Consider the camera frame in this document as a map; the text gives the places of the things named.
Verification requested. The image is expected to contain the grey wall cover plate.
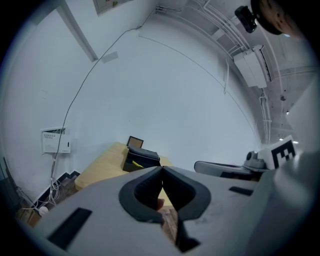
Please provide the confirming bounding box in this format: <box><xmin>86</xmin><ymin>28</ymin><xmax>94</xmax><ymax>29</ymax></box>
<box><xmin>101</xmin><ymin>51</ymin><xmax>119</xmax><ymax>63</ymax></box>

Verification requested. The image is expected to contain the white drain hose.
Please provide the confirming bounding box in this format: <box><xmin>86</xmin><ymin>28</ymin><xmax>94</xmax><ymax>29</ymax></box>
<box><xmin>223</xmin><ymin>57</ymin><xmax>230</xmax><ymax>95</ymax></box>

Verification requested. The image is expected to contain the black head-worn camera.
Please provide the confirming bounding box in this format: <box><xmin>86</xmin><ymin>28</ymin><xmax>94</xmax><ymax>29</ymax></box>
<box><xmin>234</xmin><ymin>5</ymin><xmax>258</xmax><ymax>34</ymax></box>

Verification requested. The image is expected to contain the bundle of white cables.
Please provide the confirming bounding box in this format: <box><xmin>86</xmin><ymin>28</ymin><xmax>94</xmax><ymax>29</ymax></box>
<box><xmin>32</xmin><ymin>152</ymin><xmax>62</xmax><ymax>211</ymax></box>

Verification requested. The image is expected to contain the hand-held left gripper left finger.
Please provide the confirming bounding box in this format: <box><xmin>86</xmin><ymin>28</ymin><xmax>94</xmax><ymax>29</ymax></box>
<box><xmin>23</xmin><ymin>166</ymin><xmax>181</xmax><ymax>256</ymax></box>

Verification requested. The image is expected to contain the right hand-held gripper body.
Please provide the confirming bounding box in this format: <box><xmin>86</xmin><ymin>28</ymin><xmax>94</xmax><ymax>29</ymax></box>
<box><xmin>243</xmin><ymin>134</ymin><xmax>297</xmax><ymax>171</ymax></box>

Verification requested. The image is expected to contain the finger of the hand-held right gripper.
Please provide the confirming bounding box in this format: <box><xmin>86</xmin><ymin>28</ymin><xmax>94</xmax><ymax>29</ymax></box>
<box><xmin>194</xmin><ymin>160</ymin><xmax>262</xmax><ymax>180</ymax></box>

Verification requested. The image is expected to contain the thin black wall cable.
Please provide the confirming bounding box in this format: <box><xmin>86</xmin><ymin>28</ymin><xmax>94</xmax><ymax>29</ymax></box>
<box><xmin>56</xmin><ymin>7</ymin><xmax>157</xmax><ymax>153</ymax></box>

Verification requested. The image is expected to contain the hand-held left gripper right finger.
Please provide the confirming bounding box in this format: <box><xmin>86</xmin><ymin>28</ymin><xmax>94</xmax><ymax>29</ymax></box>
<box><xmin>162</xmin><ymin>166</ymin><xmax>263</xmax><ymax>256</ymax></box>

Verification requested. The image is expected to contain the small black framed tablet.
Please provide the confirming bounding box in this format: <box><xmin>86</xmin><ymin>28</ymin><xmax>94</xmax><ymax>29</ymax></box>
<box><xmin>127</xmin><ymin>135</ymin><xmax>145</xmax><ymax>149</ymax></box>

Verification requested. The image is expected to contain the black box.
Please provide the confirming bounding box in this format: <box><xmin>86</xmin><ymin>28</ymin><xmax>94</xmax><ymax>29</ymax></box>
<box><xmin>122</xmin><ymin>146</ymin><xmax>161</xmax><ymax>173</ymax></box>

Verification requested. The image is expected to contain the white wall network box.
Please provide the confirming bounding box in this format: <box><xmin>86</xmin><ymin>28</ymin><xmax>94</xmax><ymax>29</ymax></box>
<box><xmin>40</xmin><ymin>127</ymin><xmax>72</xmax><ymax>155</ymax></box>

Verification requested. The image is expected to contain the white air conditioner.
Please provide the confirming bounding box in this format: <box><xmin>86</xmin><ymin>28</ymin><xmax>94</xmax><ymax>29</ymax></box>
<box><xmin>233</xmin><ymin>44</ymin><xmax>273</xmax><ymax>89</ymax></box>

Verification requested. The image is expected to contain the bundle of white ceiling pipes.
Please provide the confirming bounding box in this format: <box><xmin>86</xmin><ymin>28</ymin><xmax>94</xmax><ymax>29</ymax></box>
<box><xmin>154</xmin><ymin>0</ymin><xmax>274</xmax><ymax>144</ymax></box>

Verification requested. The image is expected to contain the light wooden table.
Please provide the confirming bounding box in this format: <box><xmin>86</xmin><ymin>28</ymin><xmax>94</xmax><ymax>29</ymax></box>
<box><xmin>74</xmin><ymin>141</ymin><xmax>176</xmax><ymax>209</ymax></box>

